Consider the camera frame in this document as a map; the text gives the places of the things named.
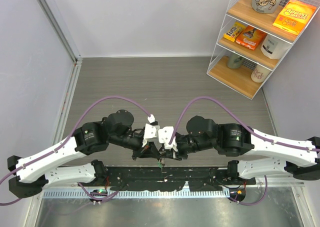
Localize silver keys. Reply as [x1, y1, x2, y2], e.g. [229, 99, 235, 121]
[157, 158, 166, 172]

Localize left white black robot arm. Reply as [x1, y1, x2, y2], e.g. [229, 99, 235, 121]
[7, 109, 160, 199]

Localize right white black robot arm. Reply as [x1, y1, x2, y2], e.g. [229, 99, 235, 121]
[157, 115, 320, 184]

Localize grey green cup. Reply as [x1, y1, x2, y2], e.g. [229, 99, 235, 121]
[227, 53, 244, 69]

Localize cream cup red writing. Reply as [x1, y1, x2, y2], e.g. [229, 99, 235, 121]
[251, 64, 271, 83]

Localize yellow candy packet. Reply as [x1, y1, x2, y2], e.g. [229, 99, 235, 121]
[223, 21, 246, 42]

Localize orange snack packet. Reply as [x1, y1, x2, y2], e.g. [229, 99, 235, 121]
[235, 25, 267, 51]

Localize white labelled pouch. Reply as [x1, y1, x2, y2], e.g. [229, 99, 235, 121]
[260, 34, 291, 60]

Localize orange yellow snack box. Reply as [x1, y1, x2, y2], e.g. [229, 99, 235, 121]
[272, 0, 317, 36]

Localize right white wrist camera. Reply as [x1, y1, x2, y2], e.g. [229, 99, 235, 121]
[157, 126, 178, 152]

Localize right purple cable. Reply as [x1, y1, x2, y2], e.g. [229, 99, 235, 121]
[172, 95, 320, 207]

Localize purple cable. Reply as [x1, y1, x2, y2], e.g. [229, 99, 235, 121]
[0, 94, 153, 207]
[172, 95, 320, 207]

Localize white slotted cable duct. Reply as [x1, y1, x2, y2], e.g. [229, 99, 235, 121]
[42, 188, 230, 199]

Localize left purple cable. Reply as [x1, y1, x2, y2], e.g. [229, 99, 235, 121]
[0, 94, 153, 207]

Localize white wire wooden shelf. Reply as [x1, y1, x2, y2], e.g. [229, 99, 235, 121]
[207, 0, 320, 99]

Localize aluminium frame rail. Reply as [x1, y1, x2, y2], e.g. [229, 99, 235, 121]
[29, 0, 83, 64]

